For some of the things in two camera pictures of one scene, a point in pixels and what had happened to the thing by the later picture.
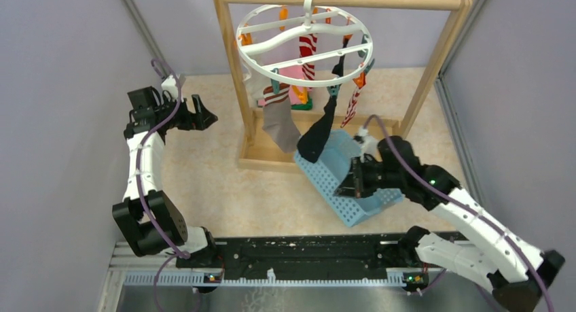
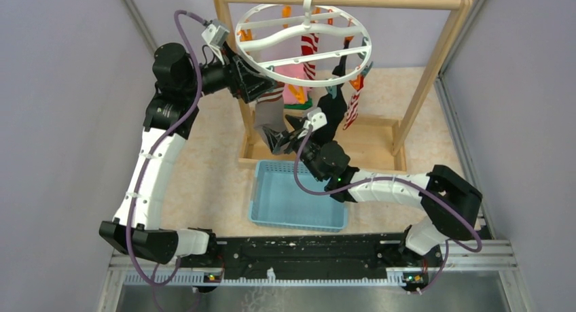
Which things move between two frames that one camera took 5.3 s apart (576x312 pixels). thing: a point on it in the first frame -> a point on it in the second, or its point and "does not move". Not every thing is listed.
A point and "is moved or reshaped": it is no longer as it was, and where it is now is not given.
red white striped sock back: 308,45 does not move
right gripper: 354,184 -> 278,139
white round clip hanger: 307,45 does not move
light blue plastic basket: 326,175 is moved or reshaped
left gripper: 198,120 -> 242,80
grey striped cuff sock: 278,121 is moved or reshaped
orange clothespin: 302,96 does not move
